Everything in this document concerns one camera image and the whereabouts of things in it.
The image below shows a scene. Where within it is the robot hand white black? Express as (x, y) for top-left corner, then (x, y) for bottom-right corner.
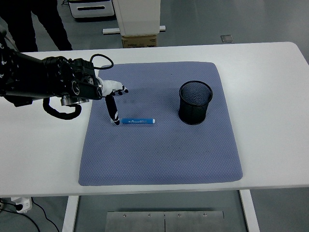
(100, 79), (129, 126)

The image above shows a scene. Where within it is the blue marker pen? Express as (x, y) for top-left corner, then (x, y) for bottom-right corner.
(110, 117), (156, 125)

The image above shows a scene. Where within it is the black mesh pen holder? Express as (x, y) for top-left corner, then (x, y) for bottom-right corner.
(178, 80), (214, 126)

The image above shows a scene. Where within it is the brown cardboard box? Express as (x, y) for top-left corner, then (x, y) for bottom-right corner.
(121, 34), (157, 48)

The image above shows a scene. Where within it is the white stand base bar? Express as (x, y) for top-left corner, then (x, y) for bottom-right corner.
(102, 25), (167, 35)

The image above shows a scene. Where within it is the white cabinet with dark slot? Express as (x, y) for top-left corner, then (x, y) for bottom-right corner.
(68, 0), (115, 19)

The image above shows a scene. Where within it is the white upright stand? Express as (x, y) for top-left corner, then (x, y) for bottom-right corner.
(112, 0), (162, 36)

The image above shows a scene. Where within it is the blue-grey textured mat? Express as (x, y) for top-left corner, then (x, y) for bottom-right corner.
(78, 61), (243, 187)

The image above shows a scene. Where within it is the person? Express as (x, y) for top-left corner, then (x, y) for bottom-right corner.
(0, 0), (73, 52)

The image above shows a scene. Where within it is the white table leg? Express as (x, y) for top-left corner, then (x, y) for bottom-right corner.
(239, 189), (261, 232)
(61, 195), (80, 232)

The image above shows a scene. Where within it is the white power strip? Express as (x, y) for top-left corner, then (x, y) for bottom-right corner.
(11, 197), (33, 214)

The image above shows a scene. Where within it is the black floor cable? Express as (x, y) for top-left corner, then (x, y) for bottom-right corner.
(0, 209), (40, 232)
(30, 200), (60, 232)

